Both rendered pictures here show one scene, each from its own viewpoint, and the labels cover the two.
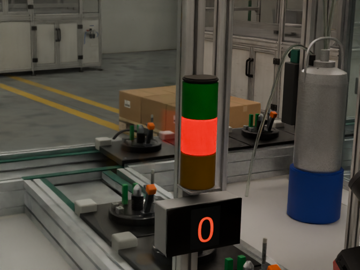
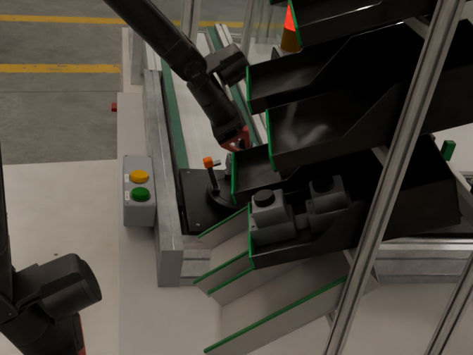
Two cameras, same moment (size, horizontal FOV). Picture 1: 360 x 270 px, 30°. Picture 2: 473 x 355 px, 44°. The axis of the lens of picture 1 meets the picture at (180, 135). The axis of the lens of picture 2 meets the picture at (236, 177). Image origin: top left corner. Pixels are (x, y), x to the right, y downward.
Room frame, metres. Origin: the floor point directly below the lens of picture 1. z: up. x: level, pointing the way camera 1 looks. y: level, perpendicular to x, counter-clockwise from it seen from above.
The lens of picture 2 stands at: (1.15, -1.33, 1.72)
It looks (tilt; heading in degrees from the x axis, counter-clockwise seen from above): 32 degrees down; 103
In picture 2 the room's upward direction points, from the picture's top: 10 degrees clockwise
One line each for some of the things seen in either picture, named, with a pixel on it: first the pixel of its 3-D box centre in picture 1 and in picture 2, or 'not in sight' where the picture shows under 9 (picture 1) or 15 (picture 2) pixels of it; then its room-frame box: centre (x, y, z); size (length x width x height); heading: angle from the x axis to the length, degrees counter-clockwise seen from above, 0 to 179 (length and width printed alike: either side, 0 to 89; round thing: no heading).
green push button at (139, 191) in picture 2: not in sight; (140, 195); (0.70, -0.34, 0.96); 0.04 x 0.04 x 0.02
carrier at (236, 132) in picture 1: (260, 123); not in sight; (2.44, -0.30, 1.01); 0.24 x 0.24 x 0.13; 28
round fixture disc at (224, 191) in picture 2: not in sight; (237, 194); (0.90, -0.25, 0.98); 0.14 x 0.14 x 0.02
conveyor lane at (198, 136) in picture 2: not in sight; (224, 152); (0.78, 0.03, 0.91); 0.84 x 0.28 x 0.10; 118
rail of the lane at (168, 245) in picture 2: not in sight; (160, 153); (0.64, -0.08, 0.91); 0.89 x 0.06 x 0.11; 118
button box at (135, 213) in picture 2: not in sight; (138, 189); (0.67, -0.28, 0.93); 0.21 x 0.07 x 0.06; 118
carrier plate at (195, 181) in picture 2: not in sight; (236, 201); (0.90, -0.25, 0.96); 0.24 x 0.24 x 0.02; 28
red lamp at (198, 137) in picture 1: (199, 134); (297, 17); (0.92, -0.03, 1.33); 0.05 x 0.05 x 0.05
